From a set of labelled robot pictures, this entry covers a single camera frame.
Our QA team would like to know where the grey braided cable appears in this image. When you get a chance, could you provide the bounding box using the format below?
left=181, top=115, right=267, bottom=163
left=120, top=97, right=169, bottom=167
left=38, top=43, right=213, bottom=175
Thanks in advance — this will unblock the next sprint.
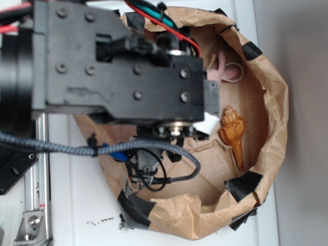
left=0, top=131, right=202, bottom=184

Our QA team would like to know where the brown conch shell toy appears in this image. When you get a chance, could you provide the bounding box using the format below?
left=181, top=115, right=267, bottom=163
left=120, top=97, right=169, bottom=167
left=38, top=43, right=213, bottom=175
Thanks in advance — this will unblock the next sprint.
left=219, top=106, right=245, bottom=172

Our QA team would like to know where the aluminium extrusion rail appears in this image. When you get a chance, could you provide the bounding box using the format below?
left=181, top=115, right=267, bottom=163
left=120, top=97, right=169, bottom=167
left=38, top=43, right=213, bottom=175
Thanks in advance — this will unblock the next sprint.
left=23, top=112, right=52, bottom=246

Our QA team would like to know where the white tray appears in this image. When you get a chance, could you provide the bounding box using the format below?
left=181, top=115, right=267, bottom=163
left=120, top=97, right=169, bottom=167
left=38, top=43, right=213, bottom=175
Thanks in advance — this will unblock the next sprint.
left=48, top=1, right=279, bottom=245

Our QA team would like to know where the red wire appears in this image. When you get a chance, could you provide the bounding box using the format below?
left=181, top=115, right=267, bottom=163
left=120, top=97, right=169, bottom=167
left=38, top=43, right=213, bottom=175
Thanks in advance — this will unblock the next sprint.
left=0, top=0, right=201, bottom=57

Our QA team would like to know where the metal corner bracket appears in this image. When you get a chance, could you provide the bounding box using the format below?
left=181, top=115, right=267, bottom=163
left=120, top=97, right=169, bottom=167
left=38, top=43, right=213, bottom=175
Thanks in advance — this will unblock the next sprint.
left=13, top=210, right=47, bottom=245

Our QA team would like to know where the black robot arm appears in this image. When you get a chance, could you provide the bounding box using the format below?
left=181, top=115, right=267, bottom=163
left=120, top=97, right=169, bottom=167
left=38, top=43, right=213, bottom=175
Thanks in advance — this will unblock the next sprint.
left=1, top=1, right=219, bottom=195

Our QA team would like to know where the brown paper bag container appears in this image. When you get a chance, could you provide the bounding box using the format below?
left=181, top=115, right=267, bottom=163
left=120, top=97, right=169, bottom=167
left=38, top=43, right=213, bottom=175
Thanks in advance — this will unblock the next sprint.
left=72, top=6, right=290, bottom=242

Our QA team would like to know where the pink plush bunny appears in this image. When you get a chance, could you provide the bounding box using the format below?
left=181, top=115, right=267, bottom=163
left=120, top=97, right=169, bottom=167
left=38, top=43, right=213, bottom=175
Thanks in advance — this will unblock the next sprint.
left=207, top=51, right=244, bottom=86

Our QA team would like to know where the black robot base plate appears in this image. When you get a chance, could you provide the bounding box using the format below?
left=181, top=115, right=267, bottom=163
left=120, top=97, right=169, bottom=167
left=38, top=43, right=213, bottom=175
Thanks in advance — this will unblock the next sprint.
left=0, top=146, right=38, bottom=195

